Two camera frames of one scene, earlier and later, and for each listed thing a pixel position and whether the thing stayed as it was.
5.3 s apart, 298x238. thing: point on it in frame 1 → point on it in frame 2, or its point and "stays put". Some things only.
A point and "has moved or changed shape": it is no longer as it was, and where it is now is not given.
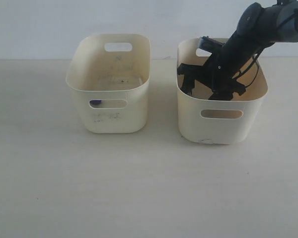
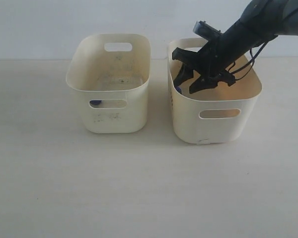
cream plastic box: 204,120 has moved or changed shape
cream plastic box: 111,87 stays put
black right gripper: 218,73 → 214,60
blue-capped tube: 95,102 stays put
